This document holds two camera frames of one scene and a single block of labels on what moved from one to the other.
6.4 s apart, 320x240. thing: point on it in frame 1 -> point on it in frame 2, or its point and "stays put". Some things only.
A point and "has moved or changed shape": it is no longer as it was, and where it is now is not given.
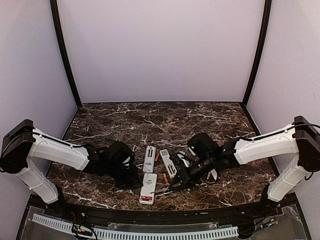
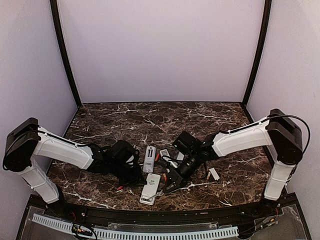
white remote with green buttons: (148, 191) stays put
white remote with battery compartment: (149, 162) stays put
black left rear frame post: (65, 58) stays put
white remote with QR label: (168, 163) has moved or changed shape
